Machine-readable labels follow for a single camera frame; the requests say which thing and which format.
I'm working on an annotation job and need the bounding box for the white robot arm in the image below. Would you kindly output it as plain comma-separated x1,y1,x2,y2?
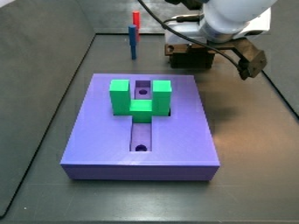
167,0,278,43

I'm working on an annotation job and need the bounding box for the blue hexagonal peg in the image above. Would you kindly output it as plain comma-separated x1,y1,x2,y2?
128,24,136,60

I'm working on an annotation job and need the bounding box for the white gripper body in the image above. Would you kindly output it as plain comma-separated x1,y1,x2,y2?
164,21,207,45

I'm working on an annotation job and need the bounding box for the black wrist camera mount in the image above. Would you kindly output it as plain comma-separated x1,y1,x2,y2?
211,38,268,81

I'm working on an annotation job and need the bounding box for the brown T-shaped block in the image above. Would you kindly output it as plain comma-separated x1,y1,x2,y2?
164,44,188,56

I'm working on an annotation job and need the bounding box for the black cable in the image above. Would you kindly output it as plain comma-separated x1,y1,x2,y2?
135,0,250,74

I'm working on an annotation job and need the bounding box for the red hexagonal peg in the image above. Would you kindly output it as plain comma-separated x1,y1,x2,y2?
132,10,140,42

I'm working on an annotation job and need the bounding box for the purple base block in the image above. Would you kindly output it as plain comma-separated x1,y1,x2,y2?
60,73,220,181

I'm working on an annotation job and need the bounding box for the black angle fixture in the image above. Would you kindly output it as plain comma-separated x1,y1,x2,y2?
168,44,215,69

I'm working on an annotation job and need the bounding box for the green U-shaped block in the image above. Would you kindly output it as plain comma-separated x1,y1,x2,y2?
108,80,172,123

